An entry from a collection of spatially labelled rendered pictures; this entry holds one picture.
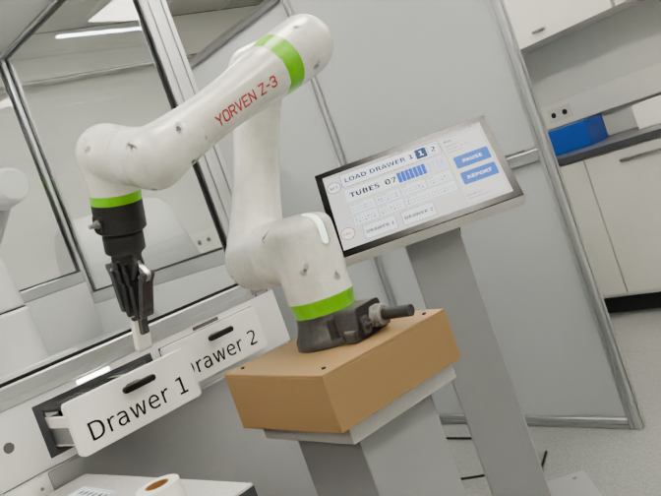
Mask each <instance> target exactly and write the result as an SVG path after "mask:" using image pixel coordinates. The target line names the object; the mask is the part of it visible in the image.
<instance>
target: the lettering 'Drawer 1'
mask: <svg viewBox="0 0 661 496"><path fill-rule="evenodd" d="M178 380H179V382H180V384H181V387H182V390H183V392H182V393H180V394H181V395H183V394H185V393H187V392H188V391H189V390H186V391H185V389H184V386H183V383H182V381H181V378H180V377H178V378H177V379H176V380H175V382H177V381H178ZM166 390H167V388H165V389H164V390H163V391H161V394H162V397H163V399H164V402H165V403H167V401H166V399H165V396H164V392H165V391H166ZM152 397H156V398H157V400H155V401H153V402H150V399H151V398H152ZM157 401H159V397H158V396H157V395H152V396H150V398H149V404H150V407H151V408H158V407H160V406H161V404H159V405H158V406H152V403H155V402H157ZM138 407H139V409H140V410H141V411H142V413H143V414H146V406H145V400H143V407H144V410H143V409H142V408H141V407H140V405H139V404H138V403H136V410H137V413H135V412H134V410H133V409H132V407H131V406H130V410H131V411H132V412H133V413H134V414H135V416H136V417H137V418H138V417H139V410H138ZM120 413H125V415H124V416H122V417H120V419H119V424H120V425H121V426H124V425H126V424H127V422H131V421H130V419H129V416H128V413H127V412H126V411H125V410H122V411H120V412H118V413H117V416H118V415H119V414H120ZM113 417H114V415H112V416H111V417H110V418H107V422H108V424H109V427H110V430H111V432H112V431H113V428H112V425H111V423H110V420H111V418H113ZM124 417H127V421H126V422H125V423H121V419H122V418H124ZM94 422H99V423H100V424H101V426H102V433H101V435H100V436H98V437H96V438H95V437H94V435H93V432H92V429H91V427H90V425H91V424H92V423H94ZM88 428H89V430H90V434H91V436H92V438H93V440H94V441H95V440H97V439H99V438H100V437H102V436H103V434H104V433H105V427H104V424H103V422H102V421H101V420H94V421H92V422H90V423H88Z"/></svg>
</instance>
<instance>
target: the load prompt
mask: <svg viewBox="0 0 661 496"><path fill-rule="evenodd" d="M442 152H443V151H442V149H441V147H440V144H439V142H438V140H437V141H434V142H431V143H428V144H426V145H423V146H420V147H417V148H415V149H412V150H409V151H406V152H403V153H401V154H398V155H393V156H391V157H388V158H385V159H382V160H380V161H377V162H374V163H371V164H368V165H366V166H363V167H360V168H357V169H355V170H352V171H349V172H346V173H344V174H341V175H338V176H339V179H340V182H341V185H342V188H346V187H349V186H352V185H354V184H357V183H360V182H363V181H366V180H368V179H371V178H374V177H377V176H379V175H382V174H385V173H388V172H391V171H393V170H396V169H399V168H402V167H404V166H406V165H409V164H412V163H415V162H417V161H420V160H423V159H426V158H428V157H431V156H434V155H439V154H441V153H442Z"/></svg>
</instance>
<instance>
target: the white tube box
mask: <svg viewBox="0 0 661 496"><path fill-rule="evenodd" d="M68 496H116V493H115V491H114V490H107V489H100V488H93V487H85V486H84V487H82V488H80V489H78V490H77V491H75V492H73V493H71V494H69V495H68Z"/></svg>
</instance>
